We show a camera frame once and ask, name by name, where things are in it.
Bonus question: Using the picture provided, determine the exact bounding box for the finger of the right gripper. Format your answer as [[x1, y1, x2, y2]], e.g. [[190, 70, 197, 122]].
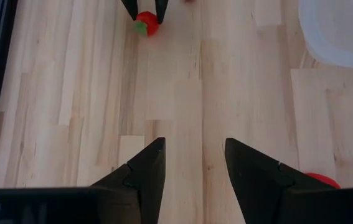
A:
[[154, 0, 169, 26], [121, 0, 139, 22]]

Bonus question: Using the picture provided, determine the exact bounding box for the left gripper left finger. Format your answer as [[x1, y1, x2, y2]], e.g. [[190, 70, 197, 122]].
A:
[[90, 137, 167, 224]]

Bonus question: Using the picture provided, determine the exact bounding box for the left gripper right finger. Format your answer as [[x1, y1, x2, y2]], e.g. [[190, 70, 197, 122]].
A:
[[224, 138, 341, 224]]

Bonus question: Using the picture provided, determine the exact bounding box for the clear plastic tupperware container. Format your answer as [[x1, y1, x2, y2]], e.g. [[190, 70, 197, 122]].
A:
[[298, 0, 353, 71]]

